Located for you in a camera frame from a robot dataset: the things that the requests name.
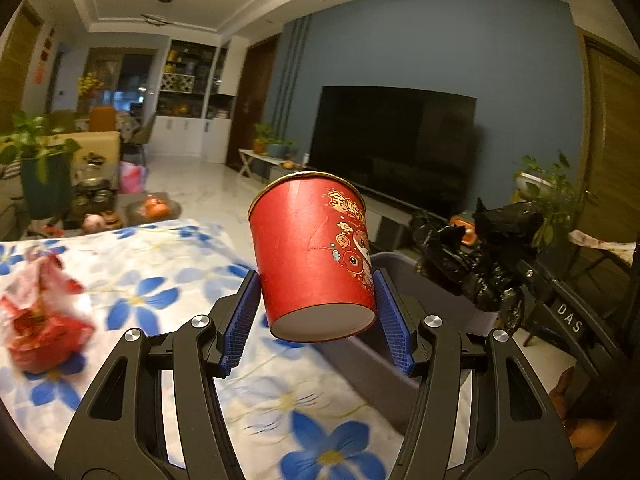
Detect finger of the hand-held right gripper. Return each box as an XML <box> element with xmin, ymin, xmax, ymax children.
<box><xmin>515</xmin><ymin>256</ymin><xmax>551</xmax><ymax>311</ymax></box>

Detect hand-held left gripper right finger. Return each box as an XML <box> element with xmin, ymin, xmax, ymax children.
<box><xmin>372</xmin><ymin>269</ymin><xmax>578</xmax><ymax>480</ymax></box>

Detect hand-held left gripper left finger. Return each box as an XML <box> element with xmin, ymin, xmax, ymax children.
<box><xmin>54</xmin><ymin>269</ymin><xmax>263</xmax><ymax>480</ymax></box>

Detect black plastic bag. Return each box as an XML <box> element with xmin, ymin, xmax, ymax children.
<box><xmin>410</xmin><ymin>197</ymin><xmax>546</xmax><ymax>332</ymax></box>

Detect grey plastic bin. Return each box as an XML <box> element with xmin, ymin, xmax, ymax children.
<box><xmin>312</xmin><ymin>251</ymin><xmax>501</xmax><ymax>436</ymax></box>

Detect red paper cup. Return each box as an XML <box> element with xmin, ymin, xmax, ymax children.
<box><xmin>247</xmin><ymin>170</ymin><xmax>377</xmax><ymax>343</ymax></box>

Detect person's right hand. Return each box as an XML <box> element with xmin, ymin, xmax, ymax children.
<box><xmin>547</xmin><ymin>366</ymin><xmax>623</xmax><ymax>466</ymax></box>

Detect potted plant in white pot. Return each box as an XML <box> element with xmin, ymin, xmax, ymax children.
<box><xmin>514</xmin><ymin>152</ymin><xmax>587</xmax><ymax>252</ymax></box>

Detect blue floral tablecloth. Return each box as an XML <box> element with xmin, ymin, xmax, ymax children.
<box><xmin>0</xmin><ymin>219</ymin><xmax>476</xmax><ymax>480</ymax></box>

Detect grey television stand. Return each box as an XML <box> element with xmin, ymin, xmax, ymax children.
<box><xmin>360</xmin><ymin>187</ymin><xmax>451</xmax><ymax>252</ymax></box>

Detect light wooden door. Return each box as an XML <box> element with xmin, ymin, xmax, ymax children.
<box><xmin>577</xmin><ymin>27</ymin><xmax>640</xmax><ymax>306</ymax></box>

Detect orange teapot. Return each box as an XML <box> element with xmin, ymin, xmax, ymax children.
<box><xmin>141</xmin><ymin>194</ymin><xmax>172</xmax><ymax>219</ymax></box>

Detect dark coffee table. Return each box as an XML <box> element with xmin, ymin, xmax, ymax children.
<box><xmin>30</xmin><ymin>191</ymin><xmax>187</xmax><ymax>241</ymax></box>

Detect white folding bench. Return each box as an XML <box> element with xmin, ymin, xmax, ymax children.
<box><xmin>237</xmin><ymin>149</ymin><xmax>307</xmax><ymax>181</ymax></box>

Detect pink gift bag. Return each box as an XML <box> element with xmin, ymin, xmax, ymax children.
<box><xmin>119</xmin><ymin>160</ymin><xmax>150</xmax><ymax>195</ymax></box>

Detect black television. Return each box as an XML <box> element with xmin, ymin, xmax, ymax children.
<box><xmin>307</xmin><ymin>85</ymin><xmax>478</xmax><ymax>206</ymax></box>

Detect small potted plants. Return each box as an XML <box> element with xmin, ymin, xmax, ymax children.
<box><xmin>252</xmin><ymin>122</ymin><xmax>299</xmax><ymax>159</ymax></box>

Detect red and white plastic bag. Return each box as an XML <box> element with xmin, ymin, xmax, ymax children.
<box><xmin>0</xmin><ymin>247</ymin><xmax>96</xmax><ymax>375</ymax></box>

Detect dark brown door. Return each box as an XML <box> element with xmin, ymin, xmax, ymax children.
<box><xmin>226</xmin><ymin>34</ymin><xmax>281</xmax><ymax>171</ymax></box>

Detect white display cabinet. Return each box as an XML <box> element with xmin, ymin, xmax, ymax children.
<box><xmin>152</xmin><ymin>37</ymin><xmax>238</xmax><ymax>163</ymax></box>

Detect teal plant pot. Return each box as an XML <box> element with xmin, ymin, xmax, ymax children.
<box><xmin>20</xmin><ymin>152</ymin><xmax>74</xmax><ymax>221</ymax></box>

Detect orange chair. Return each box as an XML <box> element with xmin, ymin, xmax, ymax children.
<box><xmin>89</xmin><ymin>105</ymin><xmax>117</xmax><ymax>134</ymax></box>

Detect green leafy houseplant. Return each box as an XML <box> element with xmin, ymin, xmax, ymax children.
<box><xmin>0</xmin><ymin>110</ymin><xmax>82</xmax><ymax>186</ymax></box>

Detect yellow flower bouquet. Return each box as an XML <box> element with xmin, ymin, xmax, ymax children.
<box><xmin>76</xmin><ymin>72</ymin><xmax>106</xmax><ymax>99</ymax></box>

